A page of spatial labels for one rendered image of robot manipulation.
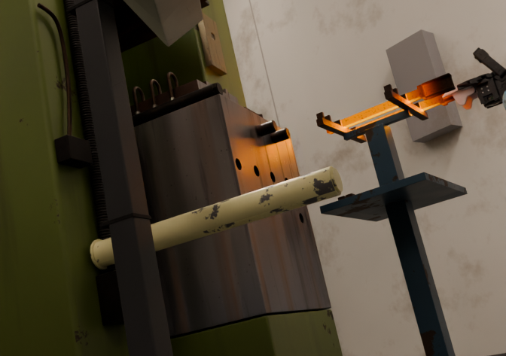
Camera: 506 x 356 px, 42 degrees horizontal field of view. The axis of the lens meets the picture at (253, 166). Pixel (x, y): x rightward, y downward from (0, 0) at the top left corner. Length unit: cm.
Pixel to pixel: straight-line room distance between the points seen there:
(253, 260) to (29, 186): 42
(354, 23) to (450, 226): 159
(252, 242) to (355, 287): 350
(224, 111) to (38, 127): 37
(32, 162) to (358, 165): 366
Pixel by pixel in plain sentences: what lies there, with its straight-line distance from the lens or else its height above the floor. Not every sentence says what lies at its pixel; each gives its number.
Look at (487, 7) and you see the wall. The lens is 432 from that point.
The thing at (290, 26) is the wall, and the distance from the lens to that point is 528.
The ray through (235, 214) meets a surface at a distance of 102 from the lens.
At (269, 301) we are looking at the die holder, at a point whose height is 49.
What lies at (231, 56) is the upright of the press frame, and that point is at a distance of 208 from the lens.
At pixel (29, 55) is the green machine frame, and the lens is 126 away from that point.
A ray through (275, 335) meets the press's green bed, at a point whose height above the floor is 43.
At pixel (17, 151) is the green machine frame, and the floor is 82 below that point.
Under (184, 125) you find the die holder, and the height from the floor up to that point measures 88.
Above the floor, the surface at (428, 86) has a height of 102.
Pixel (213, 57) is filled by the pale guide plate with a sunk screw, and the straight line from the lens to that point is 188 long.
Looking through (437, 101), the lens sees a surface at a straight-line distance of 205.
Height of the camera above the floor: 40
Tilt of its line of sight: 16 degrees up
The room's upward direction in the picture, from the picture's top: 12 degrees counter-clockwise
